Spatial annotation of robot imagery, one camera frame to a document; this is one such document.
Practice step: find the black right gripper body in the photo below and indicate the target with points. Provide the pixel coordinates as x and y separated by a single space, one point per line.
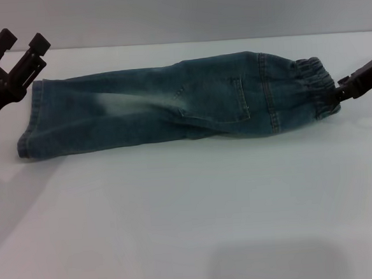
366 75

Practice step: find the blue denim shorts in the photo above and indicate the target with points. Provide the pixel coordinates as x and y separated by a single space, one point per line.
139 117

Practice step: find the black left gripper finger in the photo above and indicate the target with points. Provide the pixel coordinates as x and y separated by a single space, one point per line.
5 38
39 46

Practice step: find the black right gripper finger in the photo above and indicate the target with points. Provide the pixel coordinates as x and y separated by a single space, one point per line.
336 97
345 81

